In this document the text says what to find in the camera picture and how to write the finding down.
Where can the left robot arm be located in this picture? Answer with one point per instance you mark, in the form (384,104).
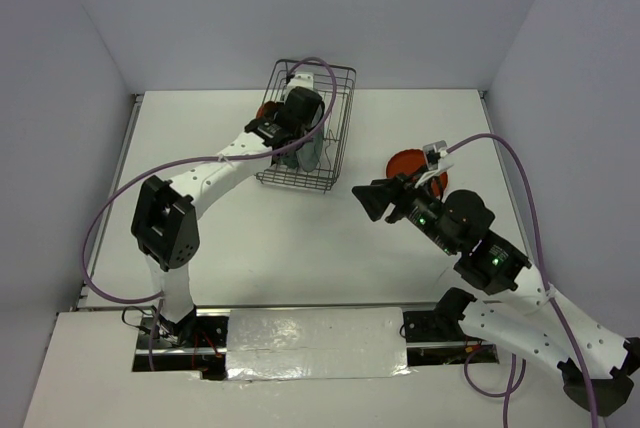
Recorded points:
(165,221)

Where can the teal embossed plate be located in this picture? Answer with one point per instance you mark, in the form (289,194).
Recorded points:
(289,160)

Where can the black mounting rail base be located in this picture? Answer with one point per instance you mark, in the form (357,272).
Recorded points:
(427,343)

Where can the silver foil cover panel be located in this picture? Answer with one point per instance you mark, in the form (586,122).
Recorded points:
(322,343)

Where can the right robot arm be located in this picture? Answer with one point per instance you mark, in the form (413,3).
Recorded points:
(593,364)

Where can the wire dish rack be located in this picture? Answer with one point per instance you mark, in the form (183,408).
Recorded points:
(336,90)

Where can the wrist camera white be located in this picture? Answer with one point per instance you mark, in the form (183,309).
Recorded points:
(299,79)
(437,160)

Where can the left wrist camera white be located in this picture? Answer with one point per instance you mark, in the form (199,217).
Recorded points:
(299,79)

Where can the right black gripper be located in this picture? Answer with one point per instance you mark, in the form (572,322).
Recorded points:
(374,197)

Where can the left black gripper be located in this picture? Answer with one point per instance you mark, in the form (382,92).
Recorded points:
(308,128)

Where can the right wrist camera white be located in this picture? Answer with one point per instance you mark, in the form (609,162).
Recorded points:
(437,160)

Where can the light green plate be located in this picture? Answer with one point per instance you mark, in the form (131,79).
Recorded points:
(308,155)

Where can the small orange scalloped plate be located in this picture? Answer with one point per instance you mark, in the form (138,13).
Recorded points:
(411,160)

